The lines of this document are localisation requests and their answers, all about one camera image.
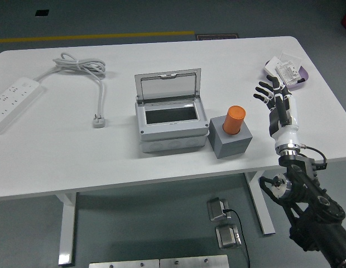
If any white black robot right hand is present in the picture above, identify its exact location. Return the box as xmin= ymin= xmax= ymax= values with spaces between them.
xmin=253 ymin=74 xmax=302 ymax=152

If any orange cylindrical battery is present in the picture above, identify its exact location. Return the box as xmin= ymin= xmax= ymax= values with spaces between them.
xmin=222 ymin=105 xmax=246 ymax=136

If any grey plastic junction box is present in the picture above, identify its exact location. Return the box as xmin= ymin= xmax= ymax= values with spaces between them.
xmin=134 ymin=95 xmax=209 ymax=154

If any transparent hinged box lid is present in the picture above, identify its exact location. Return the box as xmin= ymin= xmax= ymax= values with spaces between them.
xmin=133 ymin=68 xmax=202 ymax=104

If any grey cube battery holder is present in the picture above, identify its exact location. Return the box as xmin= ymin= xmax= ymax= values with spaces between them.
xmin=208 ymin=114 xmax=252 ymax=160

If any white printed module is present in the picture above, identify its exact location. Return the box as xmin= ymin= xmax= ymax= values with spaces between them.
xmin=275 ymin=61 xmax=300 ymax=85

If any purple plastic tray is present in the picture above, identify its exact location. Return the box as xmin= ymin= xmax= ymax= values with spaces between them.
xmin=263 ymin=60 xmax=310 ymax=92

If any white paper packet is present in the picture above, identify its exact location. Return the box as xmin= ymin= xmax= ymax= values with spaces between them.
xmin=278 ymin=50 xmax=302 ymax=68

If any white table leg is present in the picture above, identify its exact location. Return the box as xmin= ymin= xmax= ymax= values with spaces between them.
xmin=54 ymin=192 xmax=77 ymax=266
xmin=244 ymin=170 xmax=276 ymax=236

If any dark floor sign plate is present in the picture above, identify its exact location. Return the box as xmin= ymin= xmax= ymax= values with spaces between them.
xmin=195 ymin=33 xmax=239 ymax=42

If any silver metal plate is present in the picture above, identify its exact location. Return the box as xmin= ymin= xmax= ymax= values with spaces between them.
xmin=88 ymin=259 xmax=160 ymax=268
xmin=160 ymin=255 xmax=229 ymax=268

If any white power strip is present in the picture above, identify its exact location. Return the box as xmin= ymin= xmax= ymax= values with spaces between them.
xmin=0 ymin=77 xmax=43 ymax=135

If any black floor cable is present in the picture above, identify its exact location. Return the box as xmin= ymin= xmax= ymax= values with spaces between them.
xmin=222 ymin=208 xmax=251 ymax=268

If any white power cord with plug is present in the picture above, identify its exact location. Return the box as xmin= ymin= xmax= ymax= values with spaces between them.
xmin=33 ymin=52 xmax=109 ymax=129

